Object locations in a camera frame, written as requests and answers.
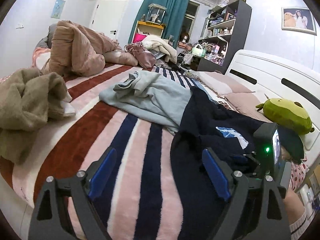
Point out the olive fleece garment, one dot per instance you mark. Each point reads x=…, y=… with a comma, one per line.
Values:
x=28, y=100

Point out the light blue sweatshirt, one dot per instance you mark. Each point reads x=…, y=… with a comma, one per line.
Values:
x=149, y=96

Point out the cream blanket pile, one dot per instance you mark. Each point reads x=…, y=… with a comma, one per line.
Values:
x=156, y=43

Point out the pink satin handbag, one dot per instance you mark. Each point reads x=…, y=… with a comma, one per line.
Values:
x=144, y=57

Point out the teal curtain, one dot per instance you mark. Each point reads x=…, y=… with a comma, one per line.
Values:
x=173, y=17

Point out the glass display case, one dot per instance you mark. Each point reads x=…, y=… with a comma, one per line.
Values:
x=156, y=13

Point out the striped fleece blanket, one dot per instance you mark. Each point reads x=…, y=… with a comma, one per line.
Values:
x=140, y=200

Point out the tan pink quilted duvet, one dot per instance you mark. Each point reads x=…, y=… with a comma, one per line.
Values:
x=73, y=48

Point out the right forearm white sleeve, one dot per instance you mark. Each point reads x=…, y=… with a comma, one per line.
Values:
x=296, y=213

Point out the wig mannequin head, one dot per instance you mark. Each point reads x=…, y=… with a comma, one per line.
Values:
x=184, y=37

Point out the framed wall photo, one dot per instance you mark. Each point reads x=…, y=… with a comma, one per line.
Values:
x=298, y=19

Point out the white door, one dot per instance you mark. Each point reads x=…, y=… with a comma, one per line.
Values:
x=108, y=16

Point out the dark navy knit sweater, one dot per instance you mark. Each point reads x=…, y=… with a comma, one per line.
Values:
x=206, y=124

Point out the small blue wall poster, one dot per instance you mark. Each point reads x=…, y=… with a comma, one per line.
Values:
x=57, y=9

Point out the pink ribbed pillow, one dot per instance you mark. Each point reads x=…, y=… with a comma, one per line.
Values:
x=222, y=84

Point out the white bed headboard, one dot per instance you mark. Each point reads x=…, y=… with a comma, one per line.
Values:
x=277, y=77

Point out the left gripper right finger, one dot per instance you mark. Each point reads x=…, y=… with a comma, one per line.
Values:
x=254, y=206

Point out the dark tall bookshelf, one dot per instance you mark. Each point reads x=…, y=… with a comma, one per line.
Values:
x=224, y=34

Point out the yellow shelf cabinet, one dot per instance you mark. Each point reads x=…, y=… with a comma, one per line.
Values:
x=143, y=29

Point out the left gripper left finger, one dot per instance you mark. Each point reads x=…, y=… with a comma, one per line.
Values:
x=50, y=218

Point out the green avocado plush toy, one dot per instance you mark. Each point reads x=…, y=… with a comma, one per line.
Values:
x=287, y=113

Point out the wall light switch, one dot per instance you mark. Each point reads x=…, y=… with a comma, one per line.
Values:
x=19, y=26

